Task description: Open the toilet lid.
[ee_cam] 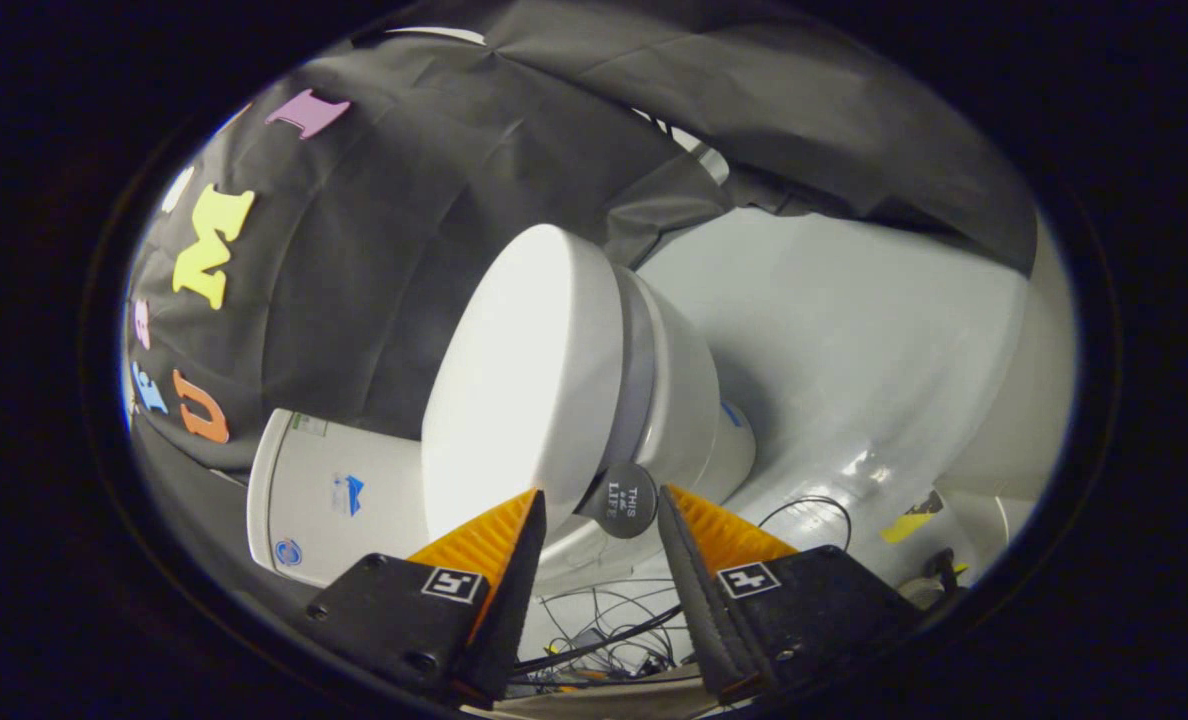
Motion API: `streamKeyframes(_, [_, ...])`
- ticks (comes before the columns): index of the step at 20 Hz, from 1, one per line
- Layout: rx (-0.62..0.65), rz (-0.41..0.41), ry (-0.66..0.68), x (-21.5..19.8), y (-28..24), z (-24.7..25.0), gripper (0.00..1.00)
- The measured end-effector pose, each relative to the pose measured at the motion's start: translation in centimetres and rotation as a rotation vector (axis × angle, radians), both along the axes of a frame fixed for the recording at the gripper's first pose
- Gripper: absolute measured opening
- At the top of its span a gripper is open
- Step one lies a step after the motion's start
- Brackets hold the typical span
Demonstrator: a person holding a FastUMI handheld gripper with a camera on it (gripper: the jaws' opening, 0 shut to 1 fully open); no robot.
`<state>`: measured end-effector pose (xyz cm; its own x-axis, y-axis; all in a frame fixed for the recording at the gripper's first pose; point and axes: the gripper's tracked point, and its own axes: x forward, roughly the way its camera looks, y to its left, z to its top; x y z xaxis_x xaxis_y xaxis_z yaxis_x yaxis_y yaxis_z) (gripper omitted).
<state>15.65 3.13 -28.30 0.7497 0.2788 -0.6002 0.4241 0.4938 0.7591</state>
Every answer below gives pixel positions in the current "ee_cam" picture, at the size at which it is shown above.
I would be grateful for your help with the yellow tape piece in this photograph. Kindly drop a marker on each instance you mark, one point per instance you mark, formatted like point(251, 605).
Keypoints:
point(906, 525)

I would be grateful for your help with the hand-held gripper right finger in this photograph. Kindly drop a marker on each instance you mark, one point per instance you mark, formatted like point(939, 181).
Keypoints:
point(699, 600)

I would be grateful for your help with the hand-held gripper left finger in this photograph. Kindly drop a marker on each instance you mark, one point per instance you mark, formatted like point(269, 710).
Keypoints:
point(509, 600)

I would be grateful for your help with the white toilet lid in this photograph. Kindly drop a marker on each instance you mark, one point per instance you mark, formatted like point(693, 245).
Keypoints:
point(524, 380)

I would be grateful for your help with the black backdrop cloth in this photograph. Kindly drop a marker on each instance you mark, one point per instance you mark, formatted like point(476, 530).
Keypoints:
point(404, 200)

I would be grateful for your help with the white toilet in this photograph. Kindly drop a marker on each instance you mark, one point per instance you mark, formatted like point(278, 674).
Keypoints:
point(689, 400)

